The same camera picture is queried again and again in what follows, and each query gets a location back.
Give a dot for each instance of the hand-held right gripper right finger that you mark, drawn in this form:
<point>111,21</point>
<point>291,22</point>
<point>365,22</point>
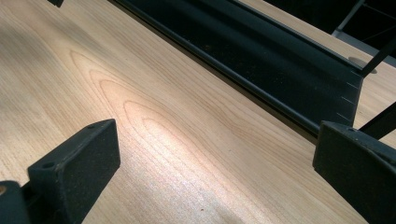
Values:
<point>358,165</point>

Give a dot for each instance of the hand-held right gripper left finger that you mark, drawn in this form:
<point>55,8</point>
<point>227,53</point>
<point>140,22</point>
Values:
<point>77,165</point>

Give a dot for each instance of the black metal bar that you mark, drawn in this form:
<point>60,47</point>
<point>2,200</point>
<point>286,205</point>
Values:
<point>382,122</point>
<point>380,57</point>

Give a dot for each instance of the grey metal stand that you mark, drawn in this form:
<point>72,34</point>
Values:
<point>358,39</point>

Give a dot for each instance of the small dark block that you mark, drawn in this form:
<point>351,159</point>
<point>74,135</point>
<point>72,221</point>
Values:
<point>56,2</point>

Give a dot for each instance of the black metal rack frame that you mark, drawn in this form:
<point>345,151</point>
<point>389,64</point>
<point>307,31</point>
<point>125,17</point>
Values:
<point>264,62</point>

